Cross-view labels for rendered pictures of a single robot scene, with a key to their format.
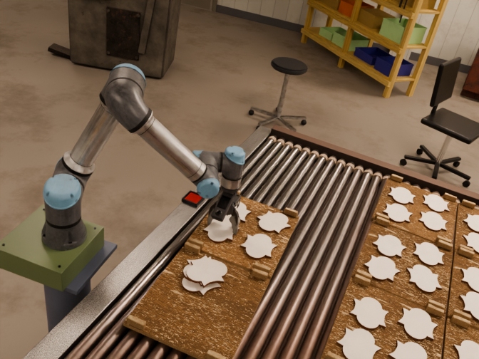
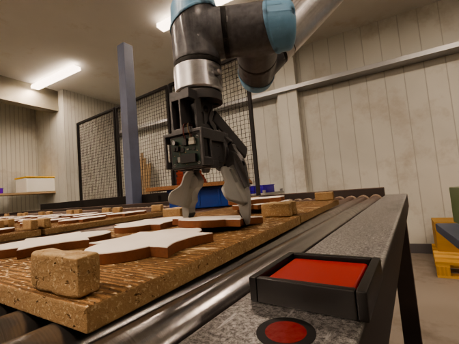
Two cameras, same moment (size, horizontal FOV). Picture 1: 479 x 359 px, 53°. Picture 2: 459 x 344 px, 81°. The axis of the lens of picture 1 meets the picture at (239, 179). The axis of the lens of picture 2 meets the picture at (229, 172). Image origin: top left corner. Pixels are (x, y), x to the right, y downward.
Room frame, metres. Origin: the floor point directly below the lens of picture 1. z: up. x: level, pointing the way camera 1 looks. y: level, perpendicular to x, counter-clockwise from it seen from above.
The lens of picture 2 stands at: (1.89, 0.18, 0.99)
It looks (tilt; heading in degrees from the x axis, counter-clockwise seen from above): 4 degrees up; 196
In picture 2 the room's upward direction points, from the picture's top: 5 degrees counter-clockwise
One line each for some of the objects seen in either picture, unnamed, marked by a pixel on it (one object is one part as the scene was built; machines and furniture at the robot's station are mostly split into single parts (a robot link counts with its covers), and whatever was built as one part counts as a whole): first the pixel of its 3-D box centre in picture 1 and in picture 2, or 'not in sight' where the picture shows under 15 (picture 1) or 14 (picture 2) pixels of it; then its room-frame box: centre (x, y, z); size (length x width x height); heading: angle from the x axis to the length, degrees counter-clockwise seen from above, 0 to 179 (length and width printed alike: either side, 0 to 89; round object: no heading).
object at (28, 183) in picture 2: not in sight; (35, 185); (-1.84, -4.59, 1.40); 0.50 x 0.41 x 0.28; 168
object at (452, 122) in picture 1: (453, 124); not in sight; (4.05, -1.79, 0.50); 0.64 x 0.64 x 1.01
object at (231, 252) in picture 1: (245, 230); (150, 239); (1.52, -0.06, 0.93); 0.41 x 0.35 x 0.02; 165
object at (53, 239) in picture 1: (63, 225); not in sight; (1.27, 0.58, 1.01); 0.15 x 0.15 x 0.10
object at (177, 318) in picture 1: (202, 300); (262, 210); (1.12, 0.05, 0.93); 0.41 x 0.35 x 0.02; 164
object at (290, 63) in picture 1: (280, 93); not in sight; (4.45, -0.24, 0.32); 0.61 x 0.58 x 0.64; 161
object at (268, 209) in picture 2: (195, 243); (276, 209); (1.37, 0.12, 0.95); 0.06 x 0.02 x 0.03; 75
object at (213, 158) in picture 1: (206, 164); (257, 35); (1.47, 0.13, 1.24); 0.11 x 0.11 x 0.08; 11
